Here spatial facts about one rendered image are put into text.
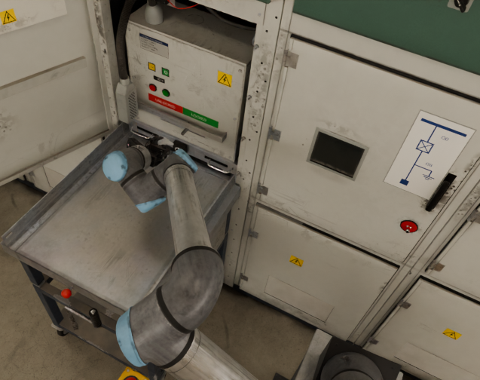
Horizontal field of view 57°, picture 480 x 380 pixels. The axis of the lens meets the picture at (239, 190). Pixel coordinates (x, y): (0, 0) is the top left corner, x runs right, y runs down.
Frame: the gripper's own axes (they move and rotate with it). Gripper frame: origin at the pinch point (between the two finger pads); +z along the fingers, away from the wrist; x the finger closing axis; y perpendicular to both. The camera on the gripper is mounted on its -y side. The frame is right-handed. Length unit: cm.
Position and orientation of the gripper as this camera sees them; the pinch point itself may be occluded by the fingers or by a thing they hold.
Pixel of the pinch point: (163, 145)
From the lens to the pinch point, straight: 176.1
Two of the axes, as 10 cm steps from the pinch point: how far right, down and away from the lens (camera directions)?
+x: 3.0, -8.8, -3.6
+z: 3.3, -2.5, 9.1
